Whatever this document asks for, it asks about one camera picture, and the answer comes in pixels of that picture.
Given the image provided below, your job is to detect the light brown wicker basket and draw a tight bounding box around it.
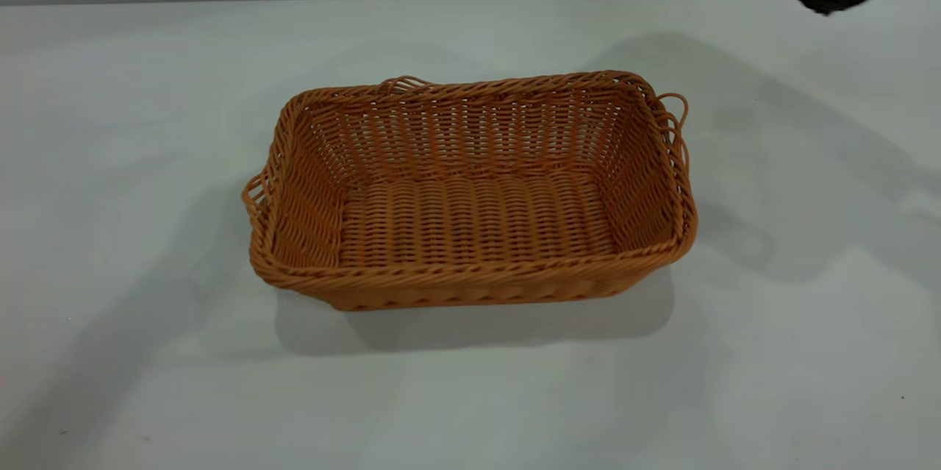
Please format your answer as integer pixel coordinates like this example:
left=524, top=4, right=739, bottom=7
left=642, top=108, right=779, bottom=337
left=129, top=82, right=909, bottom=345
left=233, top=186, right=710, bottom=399
left=242, top=71, right=698, bottom=311

